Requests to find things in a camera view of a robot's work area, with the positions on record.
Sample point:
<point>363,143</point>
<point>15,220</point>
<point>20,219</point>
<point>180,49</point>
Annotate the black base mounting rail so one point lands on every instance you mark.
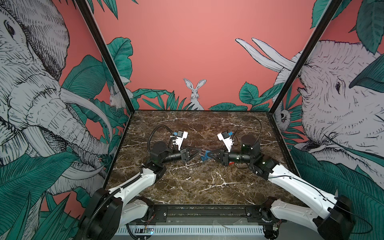
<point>207,211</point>

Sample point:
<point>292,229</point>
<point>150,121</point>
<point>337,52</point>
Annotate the white slotted cable duct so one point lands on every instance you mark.
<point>199,230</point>

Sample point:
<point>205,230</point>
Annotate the left black frame post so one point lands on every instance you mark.
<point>99,40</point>

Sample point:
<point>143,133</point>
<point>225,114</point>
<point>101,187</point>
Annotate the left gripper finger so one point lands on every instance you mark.
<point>195,149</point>
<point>193,155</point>

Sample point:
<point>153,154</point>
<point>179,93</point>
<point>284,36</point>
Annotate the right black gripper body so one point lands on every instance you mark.
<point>227,159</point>

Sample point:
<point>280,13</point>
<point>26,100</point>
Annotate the blue padlock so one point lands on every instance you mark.
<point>205,156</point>

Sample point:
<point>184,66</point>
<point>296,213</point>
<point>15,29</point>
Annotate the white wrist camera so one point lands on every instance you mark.
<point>177,138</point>
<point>227,139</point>

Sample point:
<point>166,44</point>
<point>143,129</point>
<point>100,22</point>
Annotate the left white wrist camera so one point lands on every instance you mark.
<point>177,138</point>

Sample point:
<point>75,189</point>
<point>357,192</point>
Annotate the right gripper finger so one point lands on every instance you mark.
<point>214,152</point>
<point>214,158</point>

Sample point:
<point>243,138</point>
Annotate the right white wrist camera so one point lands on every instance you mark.
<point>227,139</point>

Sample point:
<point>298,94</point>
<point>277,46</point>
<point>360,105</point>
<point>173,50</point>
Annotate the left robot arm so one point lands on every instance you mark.
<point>108,210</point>

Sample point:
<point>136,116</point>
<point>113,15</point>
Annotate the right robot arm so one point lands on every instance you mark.
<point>330,216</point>

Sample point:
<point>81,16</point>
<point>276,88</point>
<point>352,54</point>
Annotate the right black frame post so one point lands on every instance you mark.
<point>324,21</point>

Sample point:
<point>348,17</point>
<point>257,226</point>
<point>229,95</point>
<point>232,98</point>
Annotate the black frame post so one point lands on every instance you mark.
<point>324,21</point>
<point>99,40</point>

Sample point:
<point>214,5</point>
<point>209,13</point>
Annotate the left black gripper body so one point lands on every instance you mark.
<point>183,156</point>

